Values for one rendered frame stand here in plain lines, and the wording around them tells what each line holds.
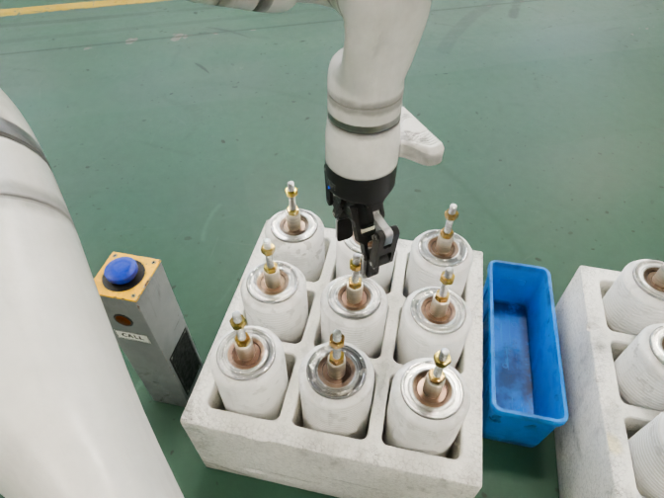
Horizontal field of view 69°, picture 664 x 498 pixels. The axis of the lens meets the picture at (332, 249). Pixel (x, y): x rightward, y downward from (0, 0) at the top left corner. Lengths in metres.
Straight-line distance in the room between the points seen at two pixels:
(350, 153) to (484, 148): 0.98
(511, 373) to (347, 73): 0.68
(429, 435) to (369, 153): 0.34
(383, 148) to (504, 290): 0.59
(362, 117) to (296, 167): 0.86
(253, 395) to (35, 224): 0.47
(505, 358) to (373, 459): 0.40
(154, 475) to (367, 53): 0.32
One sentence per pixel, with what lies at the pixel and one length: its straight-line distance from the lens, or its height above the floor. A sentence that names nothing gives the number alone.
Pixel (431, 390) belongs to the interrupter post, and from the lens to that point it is 0.60.
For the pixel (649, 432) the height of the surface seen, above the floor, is 0.22.
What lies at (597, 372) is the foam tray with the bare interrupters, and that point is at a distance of 0.79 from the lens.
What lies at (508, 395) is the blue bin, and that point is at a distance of 0.93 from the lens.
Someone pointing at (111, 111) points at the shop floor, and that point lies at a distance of 1.65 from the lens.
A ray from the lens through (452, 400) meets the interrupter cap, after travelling 0.61.
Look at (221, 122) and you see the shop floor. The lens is 1.50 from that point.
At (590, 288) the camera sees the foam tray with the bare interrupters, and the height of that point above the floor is 0.18.
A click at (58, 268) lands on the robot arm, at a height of 0.67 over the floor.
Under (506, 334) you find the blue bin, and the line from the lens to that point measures 0.99.
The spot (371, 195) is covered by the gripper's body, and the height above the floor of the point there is 0.47.
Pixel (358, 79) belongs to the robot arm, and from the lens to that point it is 0.42.
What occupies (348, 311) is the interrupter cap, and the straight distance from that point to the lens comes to 0.66.
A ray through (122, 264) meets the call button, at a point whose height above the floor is 0.33.
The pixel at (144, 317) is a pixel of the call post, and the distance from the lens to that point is 0.67.
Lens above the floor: 0.80
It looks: 48 degrees down
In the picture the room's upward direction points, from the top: straight up
